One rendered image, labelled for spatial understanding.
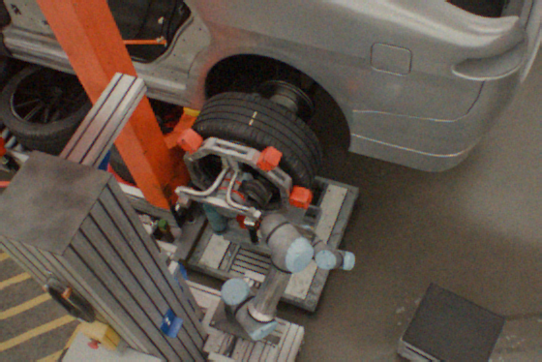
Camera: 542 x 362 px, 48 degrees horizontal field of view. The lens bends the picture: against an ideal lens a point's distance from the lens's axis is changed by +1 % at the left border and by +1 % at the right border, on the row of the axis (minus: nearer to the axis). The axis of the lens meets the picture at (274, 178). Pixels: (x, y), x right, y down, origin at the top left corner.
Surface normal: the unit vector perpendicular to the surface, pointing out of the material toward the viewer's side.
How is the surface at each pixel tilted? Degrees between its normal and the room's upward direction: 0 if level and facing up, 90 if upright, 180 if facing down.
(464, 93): 90
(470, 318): 0
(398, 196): 0
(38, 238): 0
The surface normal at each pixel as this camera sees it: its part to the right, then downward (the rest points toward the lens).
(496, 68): 0.10, -0.66
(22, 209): -0.10, -0.54
